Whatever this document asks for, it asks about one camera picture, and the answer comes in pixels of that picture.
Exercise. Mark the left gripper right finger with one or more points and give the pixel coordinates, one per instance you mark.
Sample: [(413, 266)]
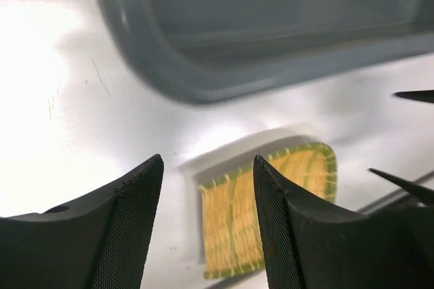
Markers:
[(310, 243)]

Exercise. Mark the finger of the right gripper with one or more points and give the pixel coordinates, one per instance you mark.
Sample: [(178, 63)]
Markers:
[(426, 96), (421, 193)]

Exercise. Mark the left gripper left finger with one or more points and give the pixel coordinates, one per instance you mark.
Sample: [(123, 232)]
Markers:
[(98, 240)]

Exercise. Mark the woven bamboo tray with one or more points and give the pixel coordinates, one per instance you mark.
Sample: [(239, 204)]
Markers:
[(231, 233)]

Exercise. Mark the grey plastic bin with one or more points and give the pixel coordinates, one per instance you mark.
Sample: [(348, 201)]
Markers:
[(205, 51)]

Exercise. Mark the aluminium table edge rail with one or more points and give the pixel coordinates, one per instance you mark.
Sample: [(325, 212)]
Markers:
[(398, 197)]

